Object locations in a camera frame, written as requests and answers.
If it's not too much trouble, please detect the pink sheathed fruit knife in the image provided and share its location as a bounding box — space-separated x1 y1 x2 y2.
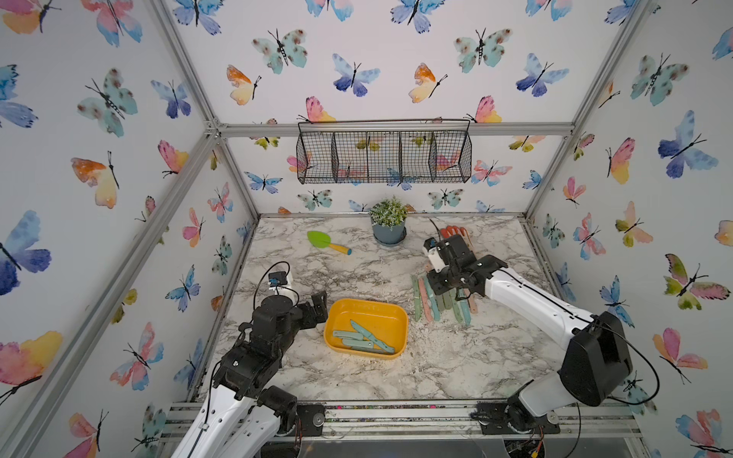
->
417 277 433 323

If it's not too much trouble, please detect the green sheathed fruit knife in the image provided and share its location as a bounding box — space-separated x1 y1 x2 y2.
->
410 275 423 323

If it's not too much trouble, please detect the teal ceramic sheathed knife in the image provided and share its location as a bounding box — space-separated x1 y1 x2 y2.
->
424 278 441 322

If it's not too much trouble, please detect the yellow plastic storage tray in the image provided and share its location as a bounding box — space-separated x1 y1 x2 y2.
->
324 299 408 360

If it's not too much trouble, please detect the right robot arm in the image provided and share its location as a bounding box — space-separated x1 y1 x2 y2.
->
423 235 633 433

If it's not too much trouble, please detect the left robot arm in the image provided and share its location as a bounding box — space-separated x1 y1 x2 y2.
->
173 291 328 457

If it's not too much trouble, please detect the pink sheathed knife in tray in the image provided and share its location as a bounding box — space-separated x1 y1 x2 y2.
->
468 296 478 315

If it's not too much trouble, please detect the red and pink glove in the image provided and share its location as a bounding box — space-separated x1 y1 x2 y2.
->
440 225 470 242

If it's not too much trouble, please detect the potted green plant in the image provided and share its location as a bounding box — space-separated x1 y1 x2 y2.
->
370 197 408 245

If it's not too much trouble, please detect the green toy garden trowel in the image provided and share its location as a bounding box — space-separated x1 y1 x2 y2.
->
307 231 352 256

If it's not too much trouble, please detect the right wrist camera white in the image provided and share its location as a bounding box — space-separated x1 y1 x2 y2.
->
423 238 446 273

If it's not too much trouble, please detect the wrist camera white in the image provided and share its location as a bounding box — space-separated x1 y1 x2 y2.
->
423 238 446 273
267 270 296 300

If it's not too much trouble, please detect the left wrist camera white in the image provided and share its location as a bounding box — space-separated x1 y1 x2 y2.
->
267 270 296 300

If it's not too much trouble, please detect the black wire wall basket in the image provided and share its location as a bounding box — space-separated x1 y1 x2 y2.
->
288 118 473 186

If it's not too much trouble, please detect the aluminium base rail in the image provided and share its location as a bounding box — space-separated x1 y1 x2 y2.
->
162 397 643 442

